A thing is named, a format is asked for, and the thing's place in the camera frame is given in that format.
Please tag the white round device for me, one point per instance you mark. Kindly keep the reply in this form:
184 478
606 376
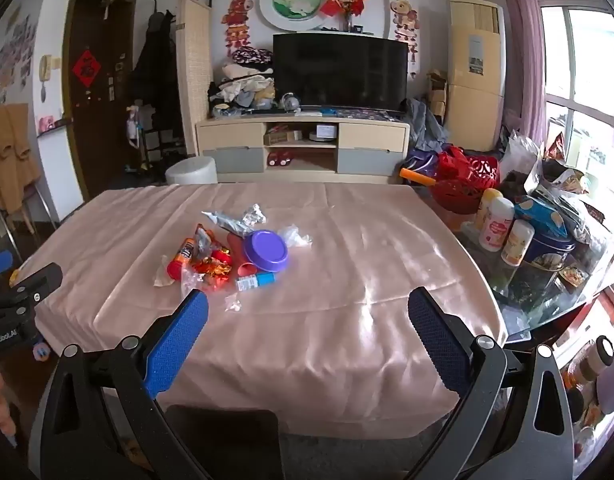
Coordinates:
323 132

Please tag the yellow brown jacket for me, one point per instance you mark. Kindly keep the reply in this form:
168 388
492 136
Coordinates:
9 155

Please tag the small clear plastic scrap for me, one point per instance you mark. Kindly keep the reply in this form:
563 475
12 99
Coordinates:
232 302

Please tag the pile of dark snack packets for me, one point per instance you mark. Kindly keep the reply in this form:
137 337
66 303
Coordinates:
582 200

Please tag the red flower flag bouquet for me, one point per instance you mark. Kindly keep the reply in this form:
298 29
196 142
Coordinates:
344 2

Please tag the red shoes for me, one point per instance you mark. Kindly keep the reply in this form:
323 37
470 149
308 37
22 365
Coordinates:
279 158

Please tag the dark brown door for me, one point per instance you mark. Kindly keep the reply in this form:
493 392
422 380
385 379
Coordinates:
102 125

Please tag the silver foil wrapper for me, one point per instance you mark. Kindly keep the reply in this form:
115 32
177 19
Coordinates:
254 215

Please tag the beige standing air conditioner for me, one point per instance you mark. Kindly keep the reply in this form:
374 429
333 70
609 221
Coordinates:
474 110

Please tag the red plastic basket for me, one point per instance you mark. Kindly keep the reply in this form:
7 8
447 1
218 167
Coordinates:
462 190

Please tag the silver green packet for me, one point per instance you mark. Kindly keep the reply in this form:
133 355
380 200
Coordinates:
222 220

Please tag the blue grey cloth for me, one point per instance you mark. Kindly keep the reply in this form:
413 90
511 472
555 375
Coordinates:
427 125

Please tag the small blue white bottle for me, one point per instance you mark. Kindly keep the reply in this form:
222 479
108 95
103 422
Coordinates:
254 282

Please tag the black flat television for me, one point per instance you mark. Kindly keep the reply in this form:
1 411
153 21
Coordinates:
339 70

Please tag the clear plastic wrapper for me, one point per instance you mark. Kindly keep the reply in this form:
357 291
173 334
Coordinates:
293 237

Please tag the purple bag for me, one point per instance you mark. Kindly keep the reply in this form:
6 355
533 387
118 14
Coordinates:
422 160

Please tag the brown jar black lid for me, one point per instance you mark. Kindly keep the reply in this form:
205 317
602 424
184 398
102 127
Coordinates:
587 365

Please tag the stacked cardboard boxes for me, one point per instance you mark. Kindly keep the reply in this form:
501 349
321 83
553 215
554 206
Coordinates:
437 92

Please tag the purple curtain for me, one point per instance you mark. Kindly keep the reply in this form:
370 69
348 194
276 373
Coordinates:
524 35

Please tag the blue cookie tin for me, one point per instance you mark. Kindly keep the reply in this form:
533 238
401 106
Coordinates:
547 255

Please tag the red fish hanging decoration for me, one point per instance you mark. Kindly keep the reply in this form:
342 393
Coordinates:
238 10

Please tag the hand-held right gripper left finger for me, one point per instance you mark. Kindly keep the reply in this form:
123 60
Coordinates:
179 340

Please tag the large clear plastic bag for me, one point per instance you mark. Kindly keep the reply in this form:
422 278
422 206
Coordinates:
519 152

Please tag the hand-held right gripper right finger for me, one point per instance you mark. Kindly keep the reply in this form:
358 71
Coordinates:
437 340

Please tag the flat cardboard box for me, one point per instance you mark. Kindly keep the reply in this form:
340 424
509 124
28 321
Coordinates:
282 136

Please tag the white round stool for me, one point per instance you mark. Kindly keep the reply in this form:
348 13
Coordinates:
191 170

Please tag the wall photo collage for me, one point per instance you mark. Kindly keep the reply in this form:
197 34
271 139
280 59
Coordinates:
14 55

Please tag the white bottle yellow cap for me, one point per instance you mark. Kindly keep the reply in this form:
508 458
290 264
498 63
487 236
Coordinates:
487 205

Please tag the round green wall picture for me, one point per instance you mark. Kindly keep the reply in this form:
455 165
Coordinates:
294 2

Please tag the dark hanging coat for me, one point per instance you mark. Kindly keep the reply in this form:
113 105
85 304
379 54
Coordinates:
154 70

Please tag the white bottle orange label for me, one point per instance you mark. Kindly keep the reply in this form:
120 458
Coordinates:
517 242

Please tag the purple round lid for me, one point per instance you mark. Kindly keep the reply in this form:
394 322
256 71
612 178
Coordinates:
264 252

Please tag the beige folded panel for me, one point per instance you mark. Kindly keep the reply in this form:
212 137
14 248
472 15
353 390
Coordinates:
194 85

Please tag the orange tube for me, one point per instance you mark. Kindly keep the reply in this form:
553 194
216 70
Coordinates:
417 176

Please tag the white bottle pink label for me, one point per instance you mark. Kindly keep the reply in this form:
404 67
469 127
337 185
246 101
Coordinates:
496 227

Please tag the pile of clothes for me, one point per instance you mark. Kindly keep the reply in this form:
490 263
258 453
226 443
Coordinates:
247 87

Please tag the beige grey television cabinet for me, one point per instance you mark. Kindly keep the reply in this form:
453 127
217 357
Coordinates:
227 132

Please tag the blue snack pack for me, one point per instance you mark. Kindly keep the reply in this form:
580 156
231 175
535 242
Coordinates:
539 215

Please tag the beige wall intercom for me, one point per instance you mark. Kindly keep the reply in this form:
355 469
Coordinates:
46 67

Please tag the small glass globe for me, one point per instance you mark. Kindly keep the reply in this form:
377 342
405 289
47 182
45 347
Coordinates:
290 102

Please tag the window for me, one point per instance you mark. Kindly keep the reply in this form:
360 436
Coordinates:
587 50

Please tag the orange glue stick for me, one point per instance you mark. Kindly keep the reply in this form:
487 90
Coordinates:
179 262

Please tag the red gold lantern ornament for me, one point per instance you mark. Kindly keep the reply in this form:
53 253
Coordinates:
214 265

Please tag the red diamond door sticker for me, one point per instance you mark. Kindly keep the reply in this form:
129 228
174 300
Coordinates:
86 70

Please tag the hanging dog paper decoration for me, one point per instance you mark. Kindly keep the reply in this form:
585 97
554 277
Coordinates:
404 12

